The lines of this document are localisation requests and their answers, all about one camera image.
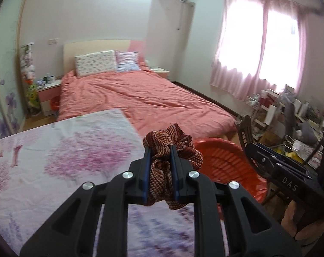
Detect striped pink pillow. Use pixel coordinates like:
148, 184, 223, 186
115, 51, 140, 72

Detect person's right hand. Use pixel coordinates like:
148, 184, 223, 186
281, 200, 324, 246

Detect cluttered desk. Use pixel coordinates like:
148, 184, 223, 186
263, 85, 323, 167

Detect pink window curtains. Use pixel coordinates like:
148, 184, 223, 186
209, 0, 309, 100

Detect floral purple table cloth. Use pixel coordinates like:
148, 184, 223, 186
0, 108, 229, 257

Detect plush toy shelf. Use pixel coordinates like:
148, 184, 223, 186
20, 43, 41, 116

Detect beige pink headboard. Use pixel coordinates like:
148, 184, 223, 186
63, 39, 146, 75

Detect pink left nightstand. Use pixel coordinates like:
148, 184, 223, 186
38, 79, 62, 117

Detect right nightstand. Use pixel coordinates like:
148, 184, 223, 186
150, 67, 169, 79

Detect floral white pillow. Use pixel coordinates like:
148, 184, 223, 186
74, 51, 117, 77

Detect white wire rack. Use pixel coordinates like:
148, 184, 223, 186
245, 94, 261, 121

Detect salmon pink bed duvet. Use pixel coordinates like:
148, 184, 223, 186
58, 65, 236, 140

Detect red checked scrunchie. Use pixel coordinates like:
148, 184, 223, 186
143, 123, 203, 211

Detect cardboard box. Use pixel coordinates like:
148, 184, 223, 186
258, 131, 283, 147

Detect red lined laundry basket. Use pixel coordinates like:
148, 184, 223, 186
192, 136, 268, 215

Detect sliding glass wardrobe doors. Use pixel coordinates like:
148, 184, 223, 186
0, 0, 26, 139

